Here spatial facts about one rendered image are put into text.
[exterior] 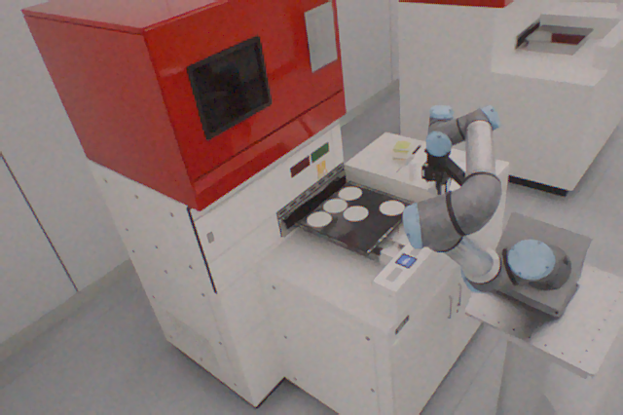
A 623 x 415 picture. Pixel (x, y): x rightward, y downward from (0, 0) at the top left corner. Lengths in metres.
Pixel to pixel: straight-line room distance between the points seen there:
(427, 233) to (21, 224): 2.39
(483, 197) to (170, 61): 0.90
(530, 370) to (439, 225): 0.96
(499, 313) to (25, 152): 2.43
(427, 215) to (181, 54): 0.81
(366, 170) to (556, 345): 1.03
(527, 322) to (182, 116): 1.26
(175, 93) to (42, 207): 1.78
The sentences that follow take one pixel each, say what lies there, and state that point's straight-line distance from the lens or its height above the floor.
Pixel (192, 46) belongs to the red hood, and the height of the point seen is 1.73.
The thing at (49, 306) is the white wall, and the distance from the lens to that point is 3.42.
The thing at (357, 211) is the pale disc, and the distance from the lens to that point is 2.07.
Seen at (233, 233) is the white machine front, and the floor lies 1.02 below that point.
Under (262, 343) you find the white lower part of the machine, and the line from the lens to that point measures 2.29.
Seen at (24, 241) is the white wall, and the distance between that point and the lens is 3.18.
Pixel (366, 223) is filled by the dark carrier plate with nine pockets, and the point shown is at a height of 0.90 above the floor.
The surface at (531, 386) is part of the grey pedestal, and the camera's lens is 2.15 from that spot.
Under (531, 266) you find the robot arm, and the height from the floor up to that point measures 1.08.
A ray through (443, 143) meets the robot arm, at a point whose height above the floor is 1.37.
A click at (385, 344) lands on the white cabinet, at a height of 0.76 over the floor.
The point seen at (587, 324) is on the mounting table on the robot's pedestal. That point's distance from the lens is 1.83.
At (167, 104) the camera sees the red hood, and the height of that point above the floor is 1.60.
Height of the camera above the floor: 2.13
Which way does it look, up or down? 35 degrees down
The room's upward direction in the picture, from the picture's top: 9 degrees counter-clockwise
